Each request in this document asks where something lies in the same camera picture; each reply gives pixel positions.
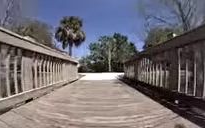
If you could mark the pale sandy path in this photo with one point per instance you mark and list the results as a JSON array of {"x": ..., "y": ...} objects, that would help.
[{"x": 99, "y": 76}]

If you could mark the group of green trees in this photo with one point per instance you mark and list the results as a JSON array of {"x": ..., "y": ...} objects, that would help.
[{"x": 110, "y": 53}]

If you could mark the palm tree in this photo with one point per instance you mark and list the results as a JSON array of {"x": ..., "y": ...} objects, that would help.
[{"x": 70, "y": 33}]

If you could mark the wooden boardwalk railing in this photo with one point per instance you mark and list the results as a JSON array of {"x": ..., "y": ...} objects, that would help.
[
  {"x": 176, "y": 68},
  {"x": 26, "y": 70}
]

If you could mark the wooden plank boardwalk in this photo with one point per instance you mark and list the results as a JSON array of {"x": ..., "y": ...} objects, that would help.
[{"x": 90, "y": 103}]

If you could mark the bare branched trees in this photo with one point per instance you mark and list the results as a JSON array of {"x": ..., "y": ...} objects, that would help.
[
  {"x": 20, "y": 23},
  {"x": 176, "y": 16}
]

